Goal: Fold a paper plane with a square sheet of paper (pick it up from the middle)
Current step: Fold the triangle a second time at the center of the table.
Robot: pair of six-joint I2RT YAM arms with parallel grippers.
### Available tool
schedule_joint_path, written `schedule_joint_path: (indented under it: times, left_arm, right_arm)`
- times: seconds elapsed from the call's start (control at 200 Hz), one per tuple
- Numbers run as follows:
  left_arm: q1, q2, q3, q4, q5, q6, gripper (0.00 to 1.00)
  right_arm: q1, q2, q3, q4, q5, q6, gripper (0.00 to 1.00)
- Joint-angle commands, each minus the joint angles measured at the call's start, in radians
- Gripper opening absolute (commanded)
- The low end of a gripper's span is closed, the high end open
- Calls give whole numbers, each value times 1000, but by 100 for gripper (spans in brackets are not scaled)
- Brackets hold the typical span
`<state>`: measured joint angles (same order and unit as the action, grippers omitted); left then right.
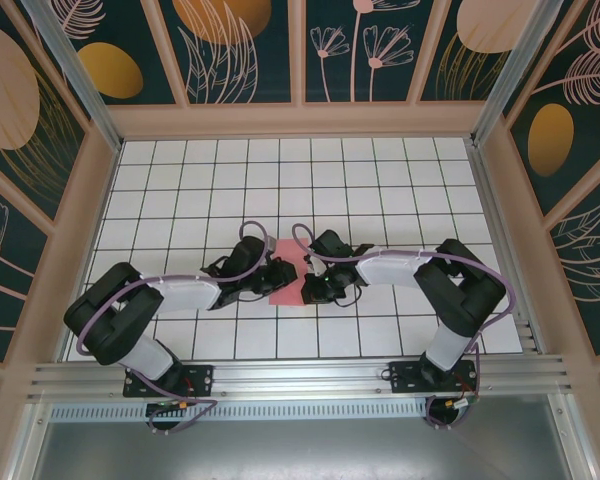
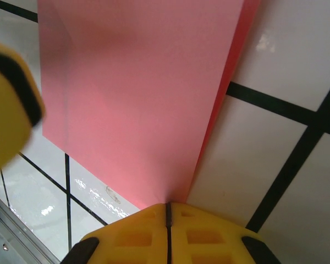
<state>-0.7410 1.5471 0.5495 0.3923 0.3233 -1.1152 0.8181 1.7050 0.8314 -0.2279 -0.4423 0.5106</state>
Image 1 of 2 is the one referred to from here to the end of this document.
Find pink square paper sheet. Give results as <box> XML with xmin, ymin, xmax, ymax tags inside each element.
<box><xmin>268</xmin><ymin>238</ymin><xmax>312</xmax><ymax>307</ymax></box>

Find grey sheet metal panel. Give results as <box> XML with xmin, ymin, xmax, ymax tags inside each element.
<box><xmin>27</xmin><ymin>392</ymin><xmax>599</xmax><ymax>480</ymax></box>

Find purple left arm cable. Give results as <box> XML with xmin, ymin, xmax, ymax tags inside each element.
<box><xmin>76</xmin><ymin>220</ymin><xmax>272</xmax><ymax>435</ymax></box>

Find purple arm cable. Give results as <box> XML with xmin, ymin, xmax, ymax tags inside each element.
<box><xmin>76</xmin><ymin>220</ymin><xmax>272</xmax><ymax>435</ymax></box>
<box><xmin>292</xmin><ymin>222</ymin><xmax>520</xmax><ymax>432</ymax></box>

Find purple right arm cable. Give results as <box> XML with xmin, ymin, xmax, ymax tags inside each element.
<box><xmin>292</xmin><ymin>222</ymin><xmax>520</xmax><ymax>432</ymax></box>

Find long aluminium mounting rail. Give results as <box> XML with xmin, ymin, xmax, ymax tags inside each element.
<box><xmin>27</xmin><ymin>353</ymin><xmax>579</xmax><ymax>403</ymax></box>

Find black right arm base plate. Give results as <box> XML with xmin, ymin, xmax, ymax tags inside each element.
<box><xmin>388</xmin><ymin>359</ymin><xmax>480</xmax><ymax>396</ymax></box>

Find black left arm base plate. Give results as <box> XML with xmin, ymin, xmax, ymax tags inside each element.
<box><xmin>123</xmin><ymin>363</ymin><xmax>215</xmax><ymax>399</ymax></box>

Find slotted grey cable duct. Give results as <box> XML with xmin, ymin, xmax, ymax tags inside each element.
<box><xmin>49</xmin><ymin>403</ymin><xmax>429</xmax><ymax>422</ymax></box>

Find yellow cable connector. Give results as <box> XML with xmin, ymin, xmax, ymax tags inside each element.
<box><xmin>147</xmin><ymin>398</ymin><xmax>197</xmax><ymax>414</ymax></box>
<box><xmin>442</xmin><ymin>396</ymin><xmax>482</xmax><ymax>412</ymax></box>

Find aluminium side rail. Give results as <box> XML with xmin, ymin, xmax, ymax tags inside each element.
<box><xmin>467</xmin><ymin>138</ymin><xmax>549</xmax><ymax>357</ymax></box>

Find aluminium corner post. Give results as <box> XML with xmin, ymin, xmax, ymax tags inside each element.
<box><xmin>471</xmin><ymin>0</ymin><xmax>579</xmax><ymax>147</ymax></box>
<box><xmin>21</xmin><ymin>0</ymin><xmax>127</xmax><ymax>151</ymax></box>

